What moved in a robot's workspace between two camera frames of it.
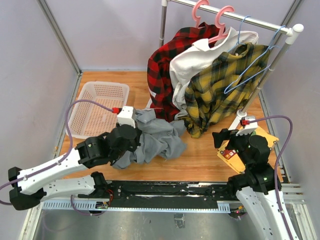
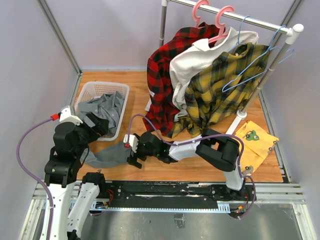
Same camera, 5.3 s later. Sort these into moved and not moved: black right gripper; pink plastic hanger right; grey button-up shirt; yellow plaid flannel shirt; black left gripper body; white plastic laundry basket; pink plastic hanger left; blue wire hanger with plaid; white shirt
Moved: grey button-up shirt; black right gripper; black left gripper body
Not moved: pink plastic hanger left; blue wire hanger with plaid; white shirt; white plastic laundry basket; yellow plaid flannel shirt; pink plastic hanger right
